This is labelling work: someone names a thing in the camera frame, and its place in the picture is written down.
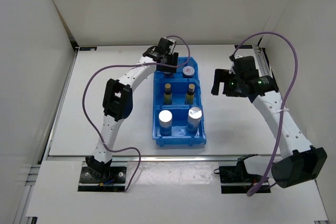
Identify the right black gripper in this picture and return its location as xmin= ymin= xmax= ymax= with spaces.
xmin=211 ymin=69 xmax=246 ymax=98

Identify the yellow small bottle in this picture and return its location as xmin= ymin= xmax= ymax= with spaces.
xmin=185 ymin=83 xmax=195 ymax=105
xmin=164 ymin=83 xmax=172 ymax=105

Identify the silver-lid shaker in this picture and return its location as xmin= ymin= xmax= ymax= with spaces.
xmin=159 ymin=110 xmax=173 ymax=136
xmin=186 ymin=106 xmax=203 ymax=132

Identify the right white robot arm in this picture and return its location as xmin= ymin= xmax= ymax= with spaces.
xmin=211 ymin=56 xmax=327 ymax=188

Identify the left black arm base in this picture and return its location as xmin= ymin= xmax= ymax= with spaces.
xmin=77 ymin=163 xmax=128 ymax=193

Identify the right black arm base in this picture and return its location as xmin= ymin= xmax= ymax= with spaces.
xmin=213 ymin=166 xmax=262 ymax=194

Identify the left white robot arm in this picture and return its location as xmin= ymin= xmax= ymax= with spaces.
xmin=83 ymin=36 xmax=179 ymax=183

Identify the blue three-compartment bin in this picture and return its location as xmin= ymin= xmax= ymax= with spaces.
xmin=152 ymin=57 xmax=206 ymax=147

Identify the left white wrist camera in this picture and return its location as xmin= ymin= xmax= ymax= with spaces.
xmin=164 ymin=37 xmax=176 ymax=50

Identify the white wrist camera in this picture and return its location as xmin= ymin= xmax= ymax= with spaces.
xmin=164 ymin=37 xmax=176 ymax=50
xmin=229 ymin=55 xmax=243 ymax=74

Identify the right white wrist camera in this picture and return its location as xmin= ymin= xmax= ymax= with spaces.
xmin=229 ymin=55 xmax=243 ymax=74

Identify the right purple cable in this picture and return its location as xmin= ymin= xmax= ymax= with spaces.
xmin=233 ymin=31 xmax=299 ymax=197

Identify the aluminium front rail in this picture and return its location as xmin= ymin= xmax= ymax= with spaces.
xmin=48 ymin=154 xmax=270 ymax=176

